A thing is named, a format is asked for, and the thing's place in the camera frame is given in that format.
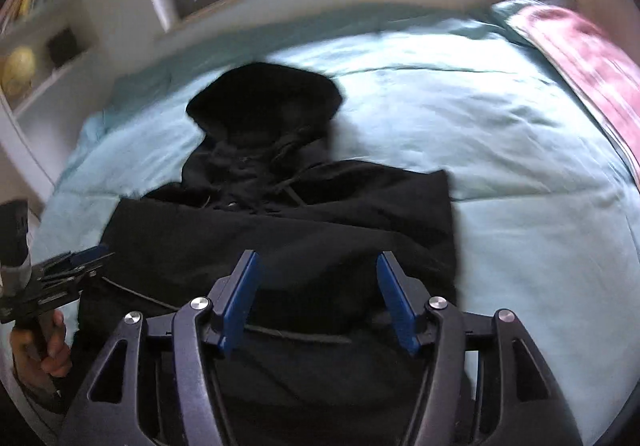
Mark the person's left hand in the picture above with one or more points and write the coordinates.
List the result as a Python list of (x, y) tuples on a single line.
[(57, 351)]

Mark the white bookshelf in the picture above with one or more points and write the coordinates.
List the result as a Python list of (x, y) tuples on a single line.
[(55, 75)]

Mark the yellow globe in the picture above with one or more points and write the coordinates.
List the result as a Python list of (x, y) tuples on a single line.
[(19, 70)]

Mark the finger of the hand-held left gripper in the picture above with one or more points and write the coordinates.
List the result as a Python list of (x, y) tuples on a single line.
[(92, 253), (75, 277)]

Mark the teal quilt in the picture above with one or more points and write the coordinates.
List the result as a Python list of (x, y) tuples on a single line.
[(500, 125)]

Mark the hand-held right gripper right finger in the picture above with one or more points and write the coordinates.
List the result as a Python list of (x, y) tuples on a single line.
[(397, 301)]

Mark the black box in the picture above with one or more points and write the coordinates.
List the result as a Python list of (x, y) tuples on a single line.
[(62, 47)]

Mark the teal pillow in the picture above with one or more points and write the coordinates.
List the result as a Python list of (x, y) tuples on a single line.
[(515, 13)]

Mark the pink pillow towel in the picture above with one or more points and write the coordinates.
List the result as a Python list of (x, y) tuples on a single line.
[(585, 55)]

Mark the black shorts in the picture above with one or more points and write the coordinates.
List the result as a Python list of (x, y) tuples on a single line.
[(310, 236)]

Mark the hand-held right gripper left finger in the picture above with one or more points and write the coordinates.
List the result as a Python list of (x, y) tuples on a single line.
[(239, 296)]

